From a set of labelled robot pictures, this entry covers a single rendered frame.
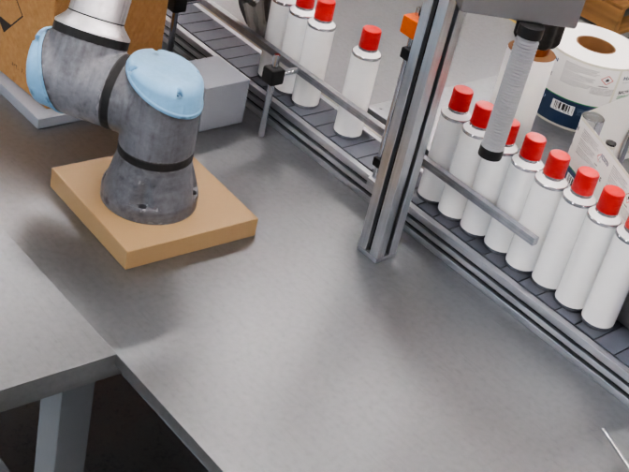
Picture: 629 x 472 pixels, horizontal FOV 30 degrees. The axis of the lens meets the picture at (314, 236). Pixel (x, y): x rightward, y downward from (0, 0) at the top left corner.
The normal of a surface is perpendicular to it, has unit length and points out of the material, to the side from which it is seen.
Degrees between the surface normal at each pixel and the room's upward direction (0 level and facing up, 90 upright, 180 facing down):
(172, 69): 8
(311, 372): 0
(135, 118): 90
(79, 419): 90
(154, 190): 73
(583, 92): 90
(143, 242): 1
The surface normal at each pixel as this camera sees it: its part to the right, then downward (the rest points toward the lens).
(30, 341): 0.20, -0.81
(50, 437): -0.75, 0.24
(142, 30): 0.68, 0.52
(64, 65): -0.27, 0.08
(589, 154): -0.95, -0.01
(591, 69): -0.29, 0.49
